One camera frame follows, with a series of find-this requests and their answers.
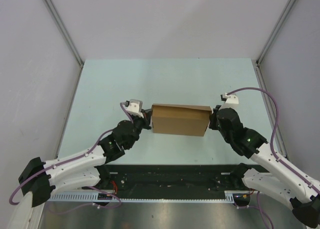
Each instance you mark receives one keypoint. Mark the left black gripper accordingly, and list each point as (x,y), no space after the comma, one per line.
(146,120)

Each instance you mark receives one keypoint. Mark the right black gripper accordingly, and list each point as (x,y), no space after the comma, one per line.
(211,124)

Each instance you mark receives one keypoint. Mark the brown cardboard box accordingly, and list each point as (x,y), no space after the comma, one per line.
(184,120)

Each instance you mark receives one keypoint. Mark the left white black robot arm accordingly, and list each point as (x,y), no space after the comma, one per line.
(44,179)

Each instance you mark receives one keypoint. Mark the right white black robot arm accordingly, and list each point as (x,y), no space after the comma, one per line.
(286,183)

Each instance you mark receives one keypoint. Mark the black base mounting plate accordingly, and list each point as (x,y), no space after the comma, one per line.
(217,176)

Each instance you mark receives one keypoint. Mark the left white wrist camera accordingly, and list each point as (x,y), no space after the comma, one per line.
(134,107)

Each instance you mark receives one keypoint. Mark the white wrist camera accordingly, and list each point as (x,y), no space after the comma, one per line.
(230,101)
(134,107)

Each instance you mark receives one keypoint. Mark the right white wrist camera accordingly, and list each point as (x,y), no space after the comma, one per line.
(230,101)

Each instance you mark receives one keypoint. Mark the right aluminium side rail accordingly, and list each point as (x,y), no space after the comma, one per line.
(271,111)

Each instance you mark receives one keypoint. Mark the grey slotted cable duct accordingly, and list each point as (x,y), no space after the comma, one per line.
(98,197)

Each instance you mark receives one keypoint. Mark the right aluminium corner post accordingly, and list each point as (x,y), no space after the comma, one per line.
(276,30)

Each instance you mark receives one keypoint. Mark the aluminium corner post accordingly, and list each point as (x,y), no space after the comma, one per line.
(54,13)
(276,30)

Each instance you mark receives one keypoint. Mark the left aluminium corner post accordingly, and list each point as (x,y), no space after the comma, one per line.
(54,13)

